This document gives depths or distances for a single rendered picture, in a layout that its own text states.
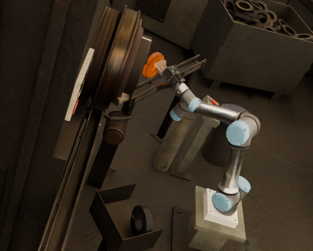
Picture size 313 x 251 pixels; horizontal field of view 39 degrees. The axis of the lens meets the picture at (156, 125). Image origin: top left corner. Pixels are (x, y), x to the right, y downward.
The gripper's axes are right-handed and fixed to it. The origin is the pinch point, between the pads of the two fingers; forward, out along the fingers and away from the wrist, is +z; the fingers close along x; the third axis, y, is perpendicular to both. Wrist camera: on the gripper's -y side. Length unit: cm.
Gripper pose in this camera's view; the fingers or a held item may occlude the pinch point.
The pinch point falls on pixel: (154, 62)
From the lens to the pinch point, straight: 252.0
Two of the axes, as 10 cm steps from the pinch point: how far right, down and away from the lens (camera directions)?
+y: 5.1, -5.6, -6.5
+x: -6.0, 3.1, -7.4
